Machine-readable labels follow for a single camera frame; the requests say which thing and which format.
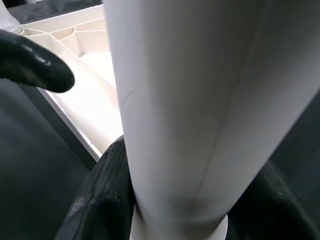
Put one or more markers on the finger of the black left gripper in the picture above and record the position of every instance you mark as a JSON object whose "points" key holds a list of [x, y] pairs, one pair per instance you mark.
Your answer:
{"points": [[37, 65]]}

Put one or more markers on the black table cloth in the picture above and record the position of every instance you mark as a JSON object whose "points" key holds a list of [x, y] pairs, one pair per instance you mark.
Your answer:
{"points": [[30, 150]]}

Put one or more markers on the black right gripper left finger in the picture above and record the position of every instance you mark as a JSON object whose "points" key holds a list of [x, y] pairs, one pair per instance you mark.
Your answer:
{"points": [[100, 200]]}

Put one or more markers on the white plastic table top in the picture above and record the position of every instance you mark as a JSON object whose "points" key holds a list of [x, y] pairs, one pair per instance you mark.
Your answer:
{"points": [[95, 70]]}

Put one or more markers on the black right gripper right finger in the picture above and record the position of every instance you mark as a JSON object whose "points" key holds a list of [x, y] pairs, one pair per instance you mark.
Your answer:
{"points": [[275, 212]]}

